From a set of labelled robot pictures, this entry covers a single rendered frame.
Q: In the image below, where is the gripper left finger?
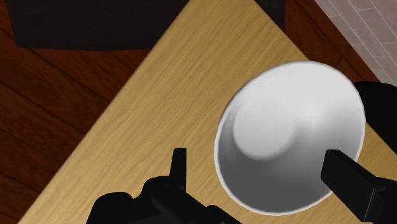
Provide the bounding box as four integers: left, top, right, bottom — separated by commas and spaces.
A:
86, 148, 218, 224

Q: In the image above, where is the white bowl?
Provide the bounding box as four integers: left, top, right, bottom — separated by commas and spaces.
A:
213, 60, 367, 216

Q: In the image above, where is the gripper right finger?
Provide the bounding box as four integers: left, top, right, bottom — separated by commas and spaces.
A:
320, 149, 397, 224

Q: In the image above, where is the black rounded object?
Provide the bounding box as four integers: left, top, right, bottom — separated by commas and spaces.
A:
352, 81, 397, 155

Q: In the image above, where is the light wooden table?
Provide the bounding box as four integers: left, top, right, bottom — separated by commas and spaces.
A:
17, 0, 397, 224

